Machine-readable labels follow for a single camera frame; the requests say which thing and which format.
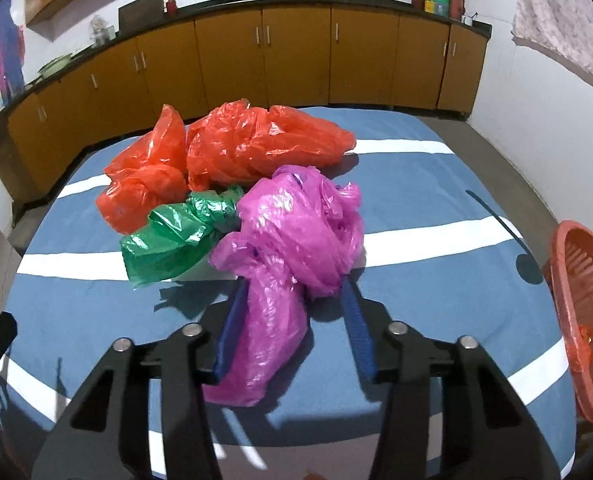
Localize red plastic bag pointed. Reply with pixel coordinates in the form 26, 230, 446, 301
96, 104, 188, 234

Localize dark cutting board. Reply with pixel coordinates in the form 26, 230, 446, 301
118, 0, 165, 37

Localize magenta plastic bag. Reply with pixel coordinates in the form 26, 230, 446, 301
204, 165, 365, 408

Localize green basin on counter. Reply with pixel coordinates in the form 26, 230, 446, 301
38, 53, 73, 79

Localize red plastic basket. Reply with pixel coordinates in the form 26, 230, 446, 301
543, 220, 593, 423

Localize wide red plastic bag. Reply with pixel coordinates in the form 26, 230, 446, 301
187, 100, 356, 191

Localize red sauce bottle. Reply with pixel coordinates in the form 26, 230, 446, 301
165, 0, 178, 16

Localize glass jars on counter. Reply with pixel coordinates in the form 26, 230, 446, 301
89, 15, 116, 48

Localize dark green plastic bag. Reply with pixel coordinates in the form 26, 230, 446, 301
121, 185, 244, 287

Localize orange lower kitchen cabinets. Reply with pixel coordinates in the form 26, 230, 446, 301
0, 0, 493, 206

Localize blue white striped tablecloth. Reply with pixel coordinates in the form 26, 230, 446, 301
0, 107, 576, 479

